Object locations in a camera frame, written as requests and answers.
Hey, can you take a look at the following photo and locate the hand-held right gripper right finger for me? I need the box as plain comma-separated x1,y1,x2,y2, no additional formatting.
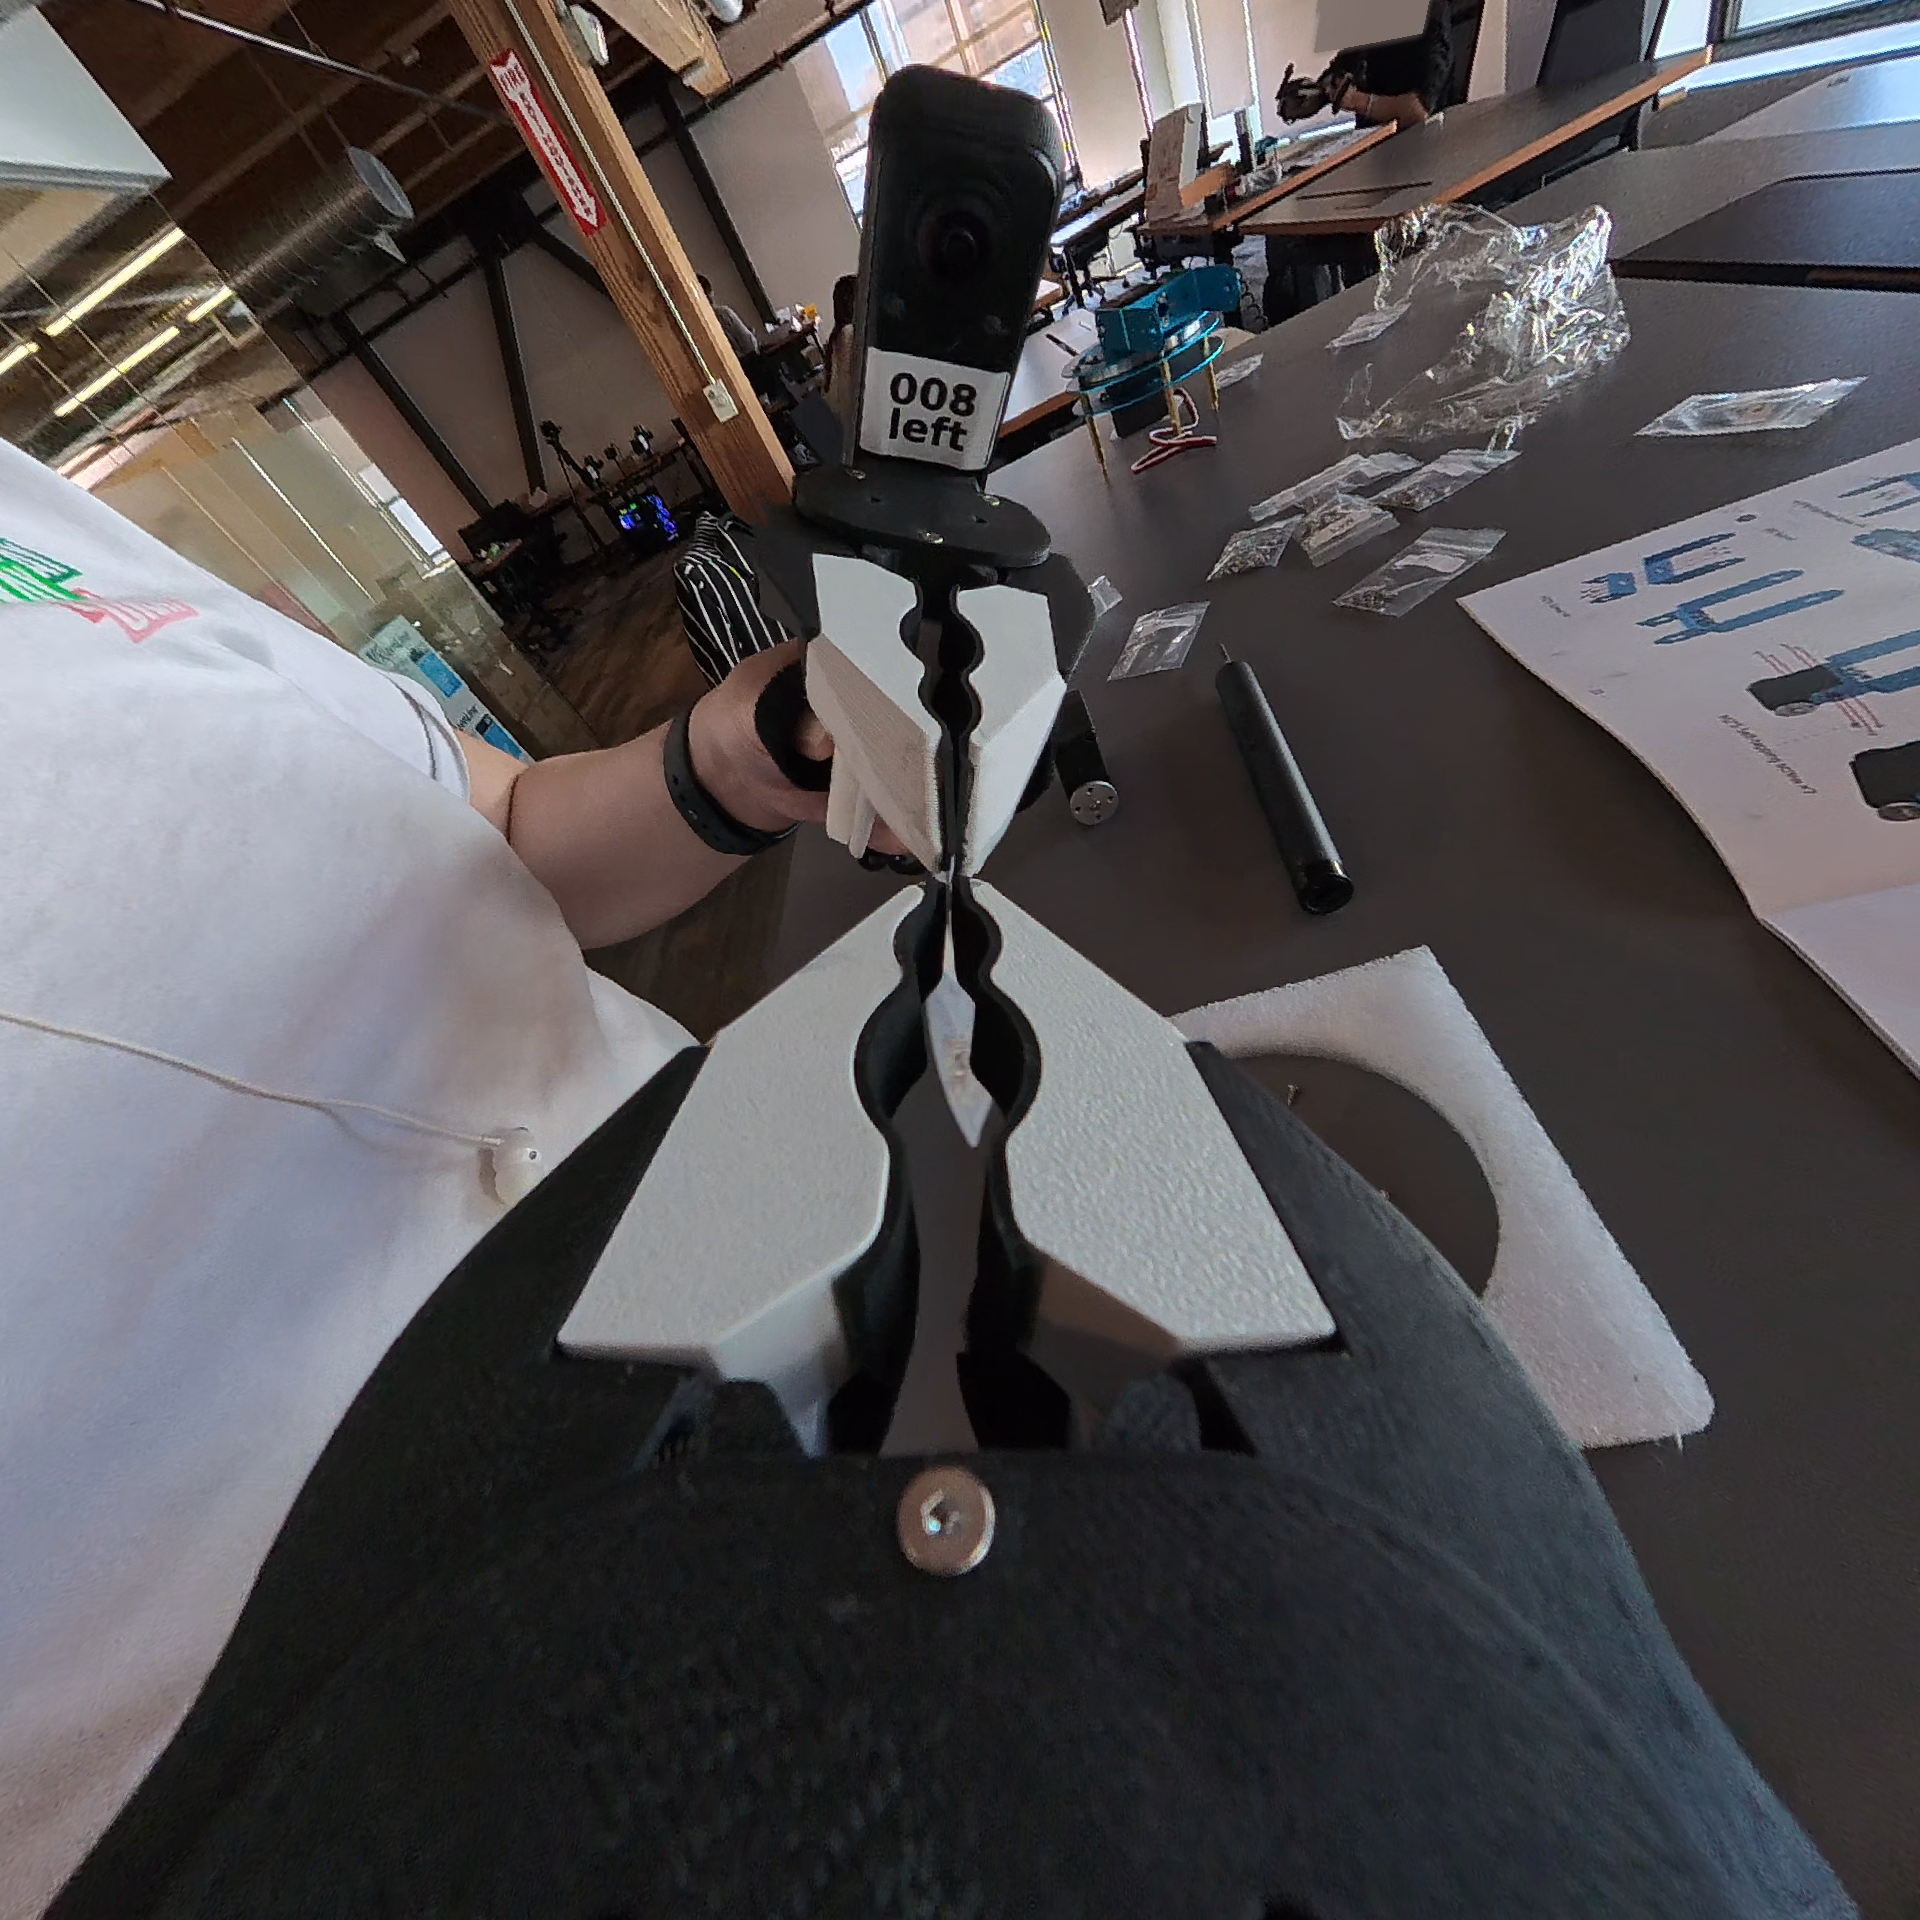
952,880,1339,1453

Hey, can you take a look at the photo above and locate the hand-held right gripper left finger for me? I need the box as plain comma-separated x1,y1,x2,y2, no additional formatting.
558,883,955,1453

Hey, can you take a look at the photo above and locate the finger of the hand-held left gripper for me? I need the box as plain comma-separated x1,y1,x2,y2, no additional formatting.
807,552,952,876
938,577,1070,880

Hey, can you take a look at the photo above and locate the black servo motor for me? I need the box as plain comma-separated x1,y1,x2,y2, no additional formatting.
1043,693,1126,829

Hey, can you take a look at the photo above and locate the instruction booklet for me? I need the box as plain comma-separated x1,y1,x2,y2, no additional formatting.
1458,450,1920,1079

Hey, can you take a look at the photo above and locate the person's left forearm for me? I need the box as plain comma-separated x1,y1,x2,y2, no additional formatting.
478,743,799,951

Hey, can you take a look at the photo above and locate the blue robot base with disc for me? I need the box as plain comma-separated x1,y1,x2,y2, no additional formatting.
1072,263,1248,482

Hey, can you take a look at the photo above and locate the dark desk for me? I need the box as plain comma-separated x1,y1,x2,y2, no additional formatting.
662,269,1920,1920

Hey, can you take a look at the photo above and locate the wooden edged desk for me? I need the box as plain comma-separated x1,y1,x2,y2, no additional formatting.
1131,47,1715,280

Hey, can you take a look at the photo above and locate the person's left hand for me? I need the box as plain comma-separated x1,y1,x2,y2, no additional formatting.
694,681,842,842

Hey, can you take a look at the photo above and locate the striped black white cloth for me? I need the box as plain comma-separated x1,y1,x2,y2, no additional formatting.
673,509,788,696

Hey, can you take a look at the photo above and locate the black wristband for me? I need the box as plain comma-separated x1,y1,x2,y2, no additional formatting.
663,705,799,858

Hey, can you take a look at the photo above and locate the white foam pad with hole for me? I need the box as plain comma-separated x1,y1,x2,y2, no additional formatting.
1170,945,1718,1453

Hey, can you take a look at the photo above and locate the spread of screw packets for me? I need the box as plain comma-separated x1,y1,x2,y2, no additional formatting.
1107,300,1870,684

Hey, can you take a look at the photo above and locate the crumpled clear plastic wrap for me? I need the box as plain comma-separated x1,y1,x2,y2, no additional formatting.
1335,202,1634,444

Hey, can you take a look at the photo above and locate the person's white shirt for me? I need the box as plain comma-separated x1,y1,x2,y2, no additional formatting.
0,435,707,1906

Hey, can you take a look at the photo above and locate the white earphone cable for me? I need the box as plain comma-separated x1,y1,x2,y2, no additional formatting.
0,1013,544,1203

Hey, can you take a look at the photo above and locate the black screwdriver handle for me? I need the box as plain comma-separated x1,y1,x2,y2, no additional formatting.
1218,645,1356,917

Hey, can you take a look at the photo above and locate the wooden post with red sign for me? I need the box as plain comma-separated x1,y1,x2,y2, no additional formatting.
450,0,799,519

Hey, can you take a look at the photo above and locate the silver air duct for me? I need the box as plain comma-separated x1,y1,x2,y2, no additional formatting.
225,143,415,325

